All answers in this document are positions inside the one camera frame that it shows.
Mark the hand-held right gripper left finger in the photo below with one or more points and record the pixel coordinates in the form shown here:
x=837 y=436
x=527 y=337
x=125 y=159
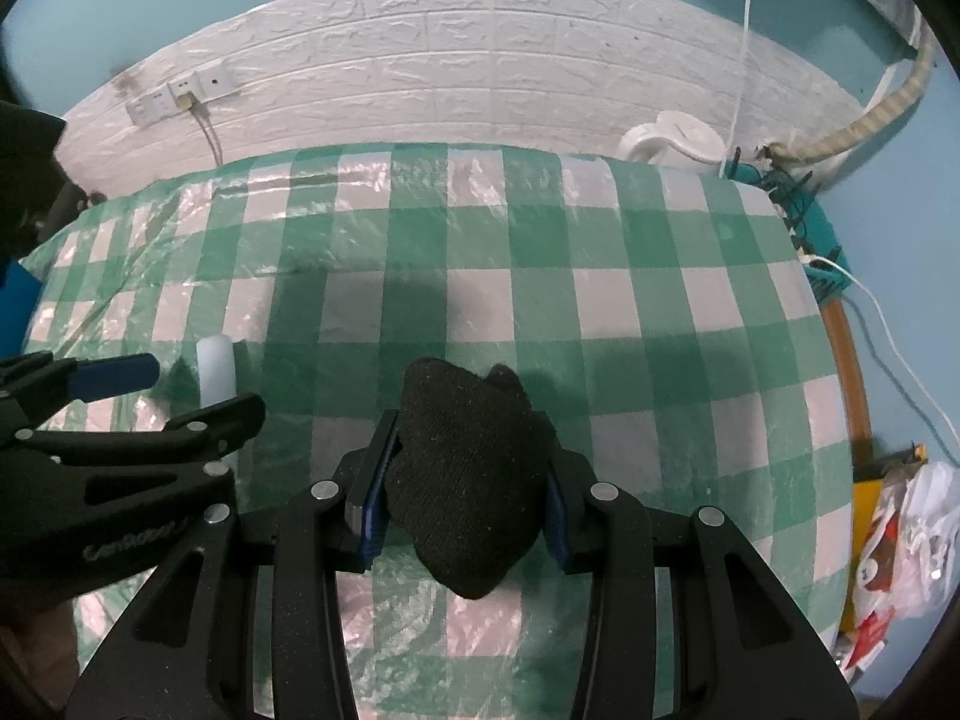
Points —
x=373 y=517

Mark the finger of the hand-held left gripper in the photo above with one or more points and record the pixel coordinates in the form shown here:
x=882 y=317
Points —
x=210 y=420
x=112 y=375

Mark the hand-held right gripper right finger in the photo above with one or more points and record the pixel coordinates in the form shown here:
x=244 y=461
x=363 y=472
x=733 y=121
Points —
x=556 y=521

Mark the black sock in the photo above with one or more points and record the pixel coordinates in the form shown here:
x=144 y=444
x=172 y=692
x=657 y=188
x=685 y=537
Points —
x=465 y=480

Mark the blue cardboard box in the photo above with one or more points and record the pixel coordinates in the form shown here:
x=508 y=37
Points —
x=15 y=307

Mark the green checked tablecloth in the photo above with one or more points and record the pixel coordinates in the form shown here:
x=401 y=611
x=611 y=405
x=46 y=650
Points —
x=600 y=315

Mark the dark cloth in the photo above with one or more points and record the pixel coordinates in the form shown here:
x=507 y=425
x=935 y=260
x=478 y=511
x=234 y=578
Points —
x=22 y=165

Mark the yellow box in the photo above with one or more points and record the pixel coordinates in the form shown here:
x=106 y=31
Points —
x=862 y=499

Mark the red white packets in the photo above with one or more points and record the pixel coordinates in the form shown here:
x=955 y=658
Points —
x=866 y=637

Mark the white plastic bag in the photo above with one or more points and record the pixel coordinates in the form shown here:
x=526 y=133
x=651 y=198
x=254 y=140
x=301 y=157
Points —
x=922 y=540

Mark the white power strip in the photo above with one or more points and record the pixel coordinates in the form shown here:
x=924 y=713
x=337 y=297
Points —
x=802 y=246

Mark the teal plastic basket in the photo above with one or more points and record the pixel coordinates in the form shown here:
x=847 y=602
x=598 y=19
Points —
x=821 y=232

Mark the white electric kettle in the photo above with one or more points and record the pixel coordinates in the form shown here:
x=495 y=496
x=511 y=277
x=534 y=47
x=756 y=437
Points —
x=675 y=135

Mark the white wall socket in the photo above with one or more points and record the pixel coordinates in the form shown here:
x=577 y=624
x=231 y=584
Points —
x=148 y=109
x=184 y=92
x=214 y=79

